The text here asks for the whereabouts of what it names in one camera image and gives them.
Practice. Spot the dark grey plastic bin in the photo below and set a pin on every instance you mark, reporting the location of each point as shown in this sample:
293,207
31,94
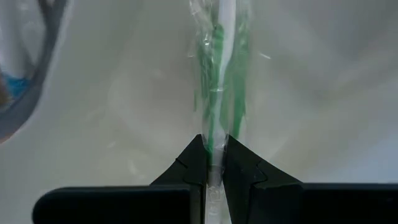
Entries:
31,93

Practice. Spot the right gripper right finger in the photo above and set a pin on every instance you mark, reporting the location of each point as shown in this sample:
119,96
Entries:
295,205

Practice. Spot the blue toothbrush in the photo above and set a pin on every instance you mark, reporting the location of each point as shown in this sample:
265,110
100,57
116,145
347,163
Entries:
15,85

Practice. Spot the green toothbrush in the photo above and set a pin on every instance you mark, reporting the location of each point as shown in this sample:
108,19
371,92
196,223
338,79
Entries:
225,31

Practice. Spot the white plastic bin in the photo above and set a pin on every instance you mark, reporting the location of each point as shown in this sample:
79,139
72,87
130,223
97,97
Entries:
124,93

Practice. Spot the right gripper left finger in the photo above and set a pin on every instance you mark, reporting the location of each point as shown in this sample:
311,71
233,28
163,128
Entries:
124,205

